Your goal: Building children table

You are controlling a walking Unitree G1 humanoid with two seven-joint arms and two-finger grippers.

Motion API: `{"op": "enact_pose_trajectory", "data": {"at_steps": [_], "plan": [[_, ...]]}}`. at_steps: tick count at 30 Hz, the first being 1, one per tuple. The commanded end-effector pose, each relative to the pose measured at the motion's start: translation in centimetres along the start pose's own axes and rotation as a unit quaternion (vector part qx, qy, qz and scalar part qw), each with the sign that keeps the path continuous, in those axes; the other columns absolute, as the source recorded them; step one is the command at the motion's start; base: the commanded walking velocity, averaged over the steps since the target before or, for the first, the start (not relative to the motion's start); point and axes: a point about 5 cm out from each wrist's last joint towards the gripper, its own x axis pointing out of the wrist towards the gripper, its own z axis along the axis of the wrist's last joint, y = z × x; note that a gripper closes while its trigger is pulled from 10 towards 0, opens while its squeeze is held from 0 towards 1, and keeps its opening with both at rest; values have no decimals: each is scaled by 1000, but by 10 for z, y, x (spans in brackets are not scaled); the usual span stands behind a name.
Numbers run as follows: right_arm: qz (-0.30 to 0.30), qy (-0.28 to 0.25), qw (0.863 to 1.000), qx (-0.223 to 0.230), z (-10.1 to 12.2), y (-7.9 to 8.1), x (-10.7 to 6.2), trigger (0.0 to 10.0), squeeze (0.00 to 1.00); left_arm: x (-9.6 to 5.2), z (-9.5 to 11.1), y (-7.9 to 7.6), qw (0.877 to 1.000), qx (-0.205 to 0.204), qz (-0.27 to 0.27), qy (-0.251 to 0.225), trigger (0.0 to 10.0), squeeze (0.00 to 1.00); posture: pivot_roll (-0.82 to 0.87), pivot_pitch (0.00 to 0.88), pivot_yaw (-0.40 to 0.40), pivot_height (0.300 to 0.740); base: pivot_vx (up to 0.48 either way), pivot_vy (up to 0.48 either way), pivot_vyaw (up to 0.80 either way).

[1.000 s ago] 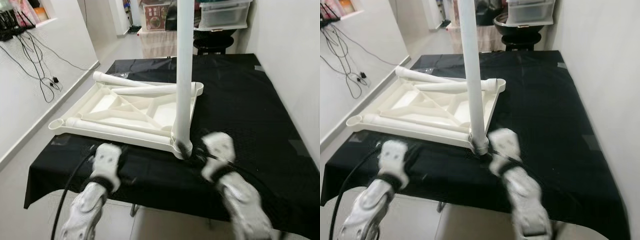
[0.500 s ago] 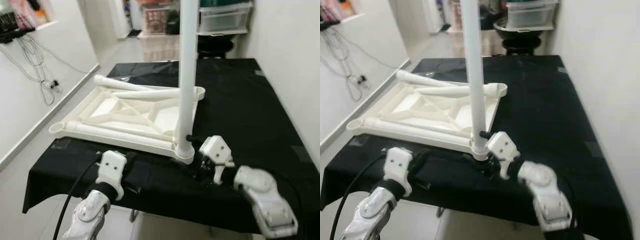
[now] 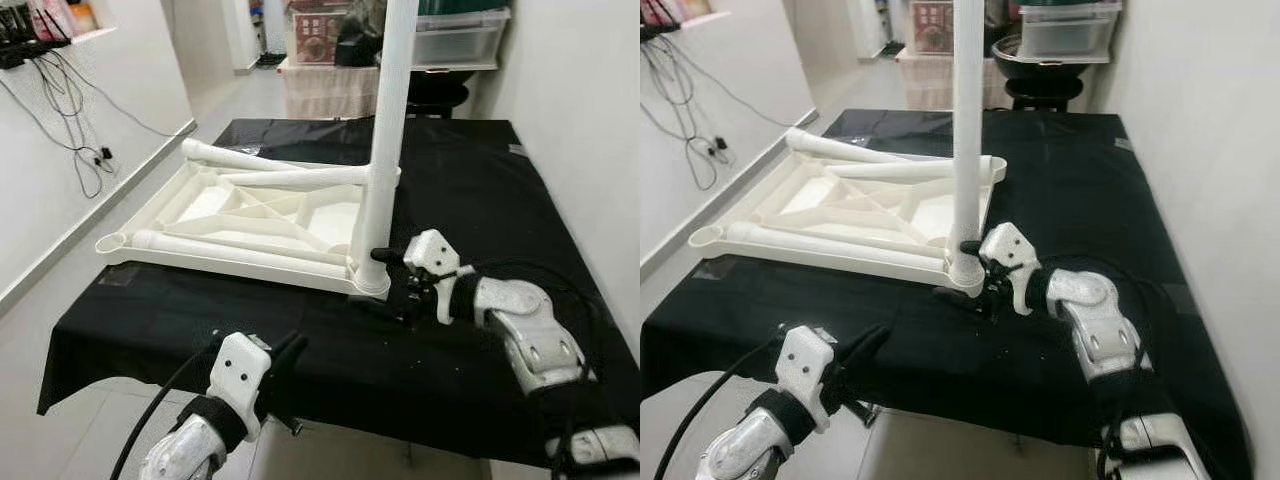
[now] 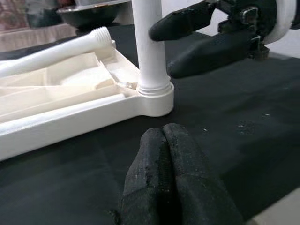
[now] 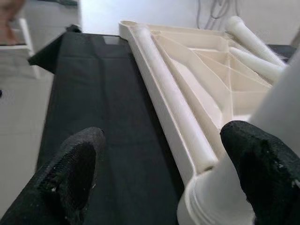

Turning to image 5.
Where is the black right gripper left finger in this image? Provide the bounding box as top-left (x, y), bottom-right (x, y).
top-left (0, 127), bottom-right (106, 225)

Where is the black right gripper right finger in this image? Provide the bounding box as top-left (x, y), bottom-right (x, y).
top-left (220, 120), bottom-right (300, 225)

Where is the black tablecloth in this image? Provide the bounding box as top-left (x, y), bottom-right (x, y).
top-left (0, 24), bottom-right (188, 225)

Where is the white plastic table top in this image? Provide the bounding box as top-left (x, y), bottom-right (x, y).
top-left (118, 20), bottom-right (289, 225)

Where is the white step stool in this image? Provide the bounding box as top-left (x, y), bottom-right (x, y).
top-left (0, 18), bottom-right (41, 80)

